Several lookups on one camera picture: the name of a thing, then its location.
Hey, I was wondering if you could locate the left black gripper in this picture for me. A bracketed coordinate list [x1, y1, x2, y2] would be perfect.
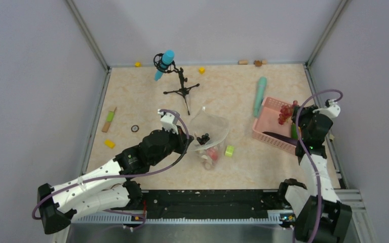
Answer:
[150, 124, 194, 166]

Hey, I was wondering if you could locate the purple eggplant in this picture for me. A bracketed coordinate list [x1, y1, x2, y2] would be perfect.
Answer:
[263, 132, 297, 146]

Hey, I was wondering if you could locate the red grape bunch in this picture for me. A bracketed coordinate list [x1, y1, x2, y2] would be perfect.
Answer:
[278, 100, 298, 125]

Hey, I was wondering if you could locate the black grape bunch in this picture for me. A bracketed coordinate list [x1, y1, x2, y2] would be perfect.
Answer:
[197, 133, 210, 145]

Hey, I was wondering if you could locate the clear zip top bag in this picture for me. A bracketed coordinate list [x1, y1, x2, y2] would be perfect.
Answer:
[188, 106, 230, 170]

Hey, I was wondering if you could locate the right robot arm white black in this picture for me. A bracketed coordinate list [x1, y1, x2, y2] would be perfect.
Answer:
[277, 104, 352, 242]

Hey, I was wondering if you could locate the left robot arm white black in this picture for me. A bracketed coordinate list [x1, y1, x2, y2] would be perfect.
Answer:
[34, 127, 193, 234]

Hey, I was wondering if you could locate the green cucumber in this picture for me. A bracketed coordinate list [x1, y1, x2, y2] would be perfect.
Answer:
[291, 123, 298, 140]

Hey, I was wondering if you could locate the poker chip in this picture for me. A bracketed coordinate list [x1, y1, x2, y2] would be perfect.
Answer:
[131, 125, 139, 133]

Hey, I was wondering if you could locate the pink plastic basket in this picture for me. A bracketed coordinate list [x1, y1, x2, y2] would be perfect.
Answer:
[252, 97, 296, 155]

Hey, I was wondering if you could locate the yellow block near left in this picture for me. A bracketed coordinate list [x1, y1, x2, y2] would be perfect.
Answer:
[104, 139, 115, 149]

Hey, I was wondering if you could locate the green and wood block stick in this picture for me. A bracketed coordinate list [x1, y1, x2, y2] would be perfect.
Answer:
[101, 106, 117, 133]

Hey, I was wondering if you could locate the teal cylinder tube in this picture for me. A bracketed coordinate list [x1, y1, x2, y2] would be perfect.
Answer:
[253, 76, 267, 117]

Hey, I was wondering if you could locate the lime green toy brick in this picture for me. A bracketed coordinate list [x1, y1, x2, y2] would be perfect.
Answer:
[224, 145, 235, 157]

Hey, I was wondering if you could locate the black microphone tripod stand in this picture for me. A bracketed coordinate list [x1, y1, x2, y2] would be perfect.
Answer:
[163, 61, 200, 115]

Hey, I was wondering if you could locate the brown wooden piece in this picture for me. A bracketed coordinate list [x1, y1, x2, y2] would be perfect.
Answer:
[253, 60, 267, 67]

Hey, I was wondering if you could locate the blue microphone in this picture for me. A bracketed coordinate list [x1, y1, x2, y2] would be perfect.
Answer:
[153, 50, 175, 81]

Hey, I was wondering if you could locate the wooden cork cylinder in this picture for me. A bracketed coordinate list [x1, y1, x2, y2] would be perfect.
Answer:
[238, 60, 249, 65]

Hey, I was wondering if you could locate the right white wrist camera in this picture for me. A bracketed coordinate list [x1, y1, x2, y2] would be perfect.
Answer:
[313, 99, 341, 119]

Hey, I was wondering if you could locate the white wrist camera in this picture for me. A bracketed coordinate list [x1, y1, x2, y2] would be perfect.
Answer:
[158, 109, 180, 134]
[313, 99, 341, 119]

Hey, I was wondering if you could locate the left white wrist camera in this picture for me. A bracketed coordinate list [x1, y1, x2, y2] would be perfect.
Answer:
[158, 109, 180, 134]

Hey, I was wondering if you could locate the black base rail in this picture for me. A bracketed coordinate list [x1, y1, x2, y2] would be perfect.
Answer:
[140, 189, 283, 221]

